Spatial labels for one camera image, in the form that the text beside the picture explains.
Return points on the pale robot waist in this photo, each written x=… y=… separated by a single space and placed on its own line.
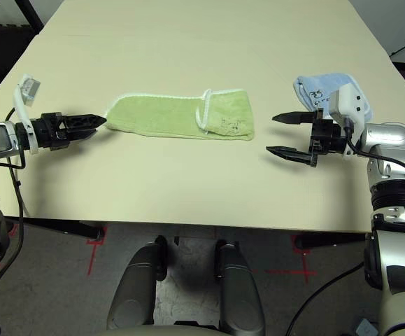
x=160 y=332

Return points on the green towel white trim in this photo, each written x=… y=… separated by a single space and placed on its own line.
x=160 y=115

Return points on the small blue floor object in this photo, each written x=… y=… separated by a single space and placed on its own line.
x=364 y=328

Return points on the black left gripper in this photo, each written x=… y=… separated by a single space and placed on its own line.
x=50 y=133

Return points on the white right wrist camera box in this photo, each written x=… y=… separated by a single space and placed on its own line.
x=349 y=101

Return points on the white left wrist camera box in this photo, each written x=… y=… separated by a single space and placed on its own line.
x=29 y=87

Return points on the black metal frame bar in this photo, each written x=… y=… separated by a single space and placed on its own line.
x=34 y=17

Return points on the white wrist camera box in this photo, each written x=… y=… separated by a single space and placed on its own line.
x=29 y=87
x=349 y=101

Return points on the grey robot right leg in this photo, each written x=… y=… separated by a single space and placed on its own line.
x=240 y=290

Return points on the black table foot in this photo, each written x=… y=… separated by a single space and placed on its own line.
x=83 y=231
x=328 y=239

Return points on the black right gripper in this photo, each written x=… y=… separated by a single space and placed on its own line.
x=328 y=140

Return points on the light blue folded towel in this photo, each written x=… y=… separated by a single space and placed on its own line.
x=328 y=85

